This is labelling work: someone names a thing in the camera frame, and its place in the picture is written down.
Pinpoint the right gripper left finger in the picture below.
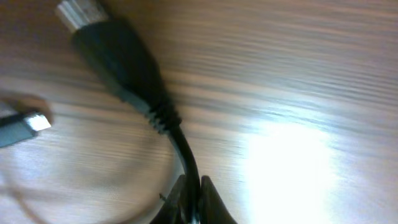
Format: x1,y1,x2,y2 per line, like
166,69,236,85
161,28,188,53
150,175,186,224

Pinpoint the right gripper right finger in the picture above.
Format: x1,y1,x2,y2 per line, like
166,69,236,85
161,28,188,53
199,175,237,224

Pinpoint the black usb cable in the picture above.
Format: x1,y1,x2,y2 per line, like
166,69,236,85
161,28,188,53
55,0,201,224
0,112,52,149

